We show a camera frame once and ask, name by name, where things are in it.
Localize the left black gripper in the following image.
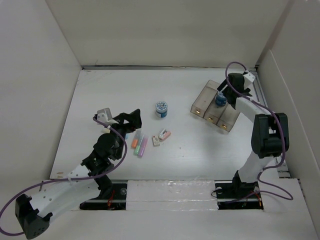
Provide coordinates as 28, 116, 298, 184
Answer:
106, 108, 140, 159

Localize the blue white round jar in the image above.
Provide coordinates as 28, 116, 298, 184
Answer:
155, 101, 168, 118

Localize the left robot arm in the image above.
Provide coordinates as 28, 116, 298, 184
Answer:
15, 108, 142, 240

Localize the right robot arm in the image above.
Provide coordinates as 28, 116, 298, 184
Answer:
212, 71, 290, 200

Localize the orange highlighter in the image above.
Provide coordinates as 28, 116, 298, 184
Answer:
131, 129, 142, 149

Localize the purple highlighter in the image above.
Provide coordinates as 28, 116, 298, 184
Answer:
138, 135, 149, 158

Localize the green highlighter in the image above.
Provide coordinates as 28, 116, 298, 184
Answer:
133, 133, 145, 156

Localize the clear three-compartment organizer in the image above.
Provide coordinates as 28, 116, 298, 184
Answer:
190, 80, 240, 132

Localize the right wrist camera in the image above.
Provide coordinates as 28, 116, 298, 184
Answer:
242, 71, 256, 89

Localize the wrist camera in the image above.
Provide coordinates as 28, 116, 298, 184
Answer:
95, 107, 113, 125
242, 71, 256, 89

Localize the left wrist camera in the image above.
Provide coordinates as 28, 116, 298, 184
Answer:
95, 107, 113, 125

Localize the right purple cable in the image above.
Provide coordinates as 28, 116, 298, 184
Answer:
225, 61, 295, 202

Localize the purple cable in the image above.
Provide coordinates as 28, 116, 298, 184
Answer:
0, 117, 130, 237
225, 61, 295, 202

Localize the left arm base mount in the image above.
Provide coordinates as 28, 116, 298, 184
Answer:
79, 180, 128, 211

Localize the aluminium rail right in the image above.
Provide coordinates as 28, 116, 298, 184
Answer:
249, 67, 291, 178

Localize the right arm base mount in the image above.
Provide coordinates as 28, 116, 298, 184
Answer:
211, 175, 264, 210

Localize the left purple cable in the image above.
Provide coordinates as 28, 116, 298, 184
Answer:
0, 117, 130, 237

